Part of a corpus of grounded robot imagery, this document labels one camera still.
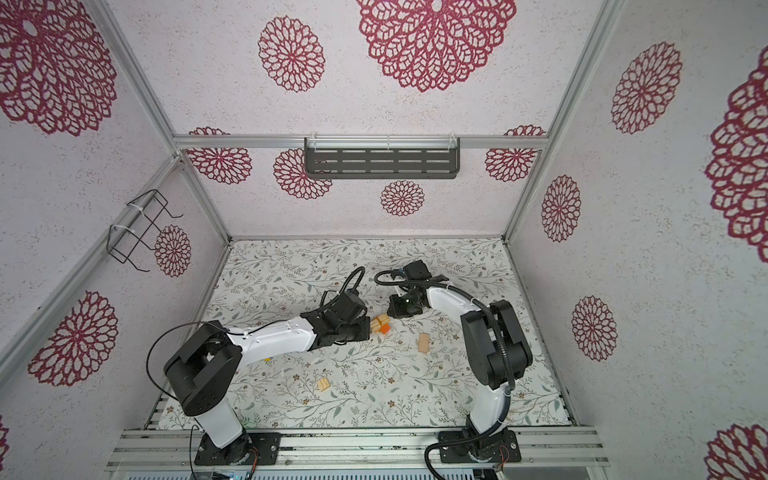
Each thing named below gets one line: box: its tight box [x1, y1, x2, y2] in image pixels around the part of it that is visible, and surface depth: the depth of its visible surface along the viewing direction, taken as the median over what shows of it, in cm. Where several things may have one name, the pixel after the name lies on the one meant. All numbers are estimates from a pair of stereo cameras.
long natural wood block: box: [418, 333, 429, 353], surface depth 94 cm
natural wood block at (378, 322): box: [370, 313, 390, 333], surface depth 93 cm
